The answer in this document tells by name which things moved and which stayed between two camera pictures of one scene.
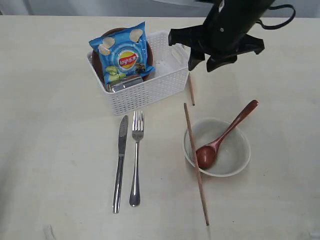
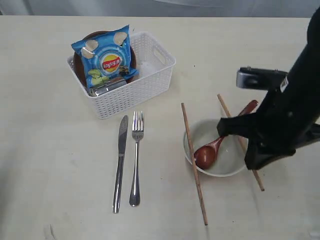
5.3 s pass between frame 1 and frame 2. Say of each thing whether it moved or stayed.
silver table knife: stayed
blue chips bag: moved
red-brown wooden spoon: stayed
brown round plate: moved
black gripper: moved
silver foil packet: moved
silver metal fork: stayed
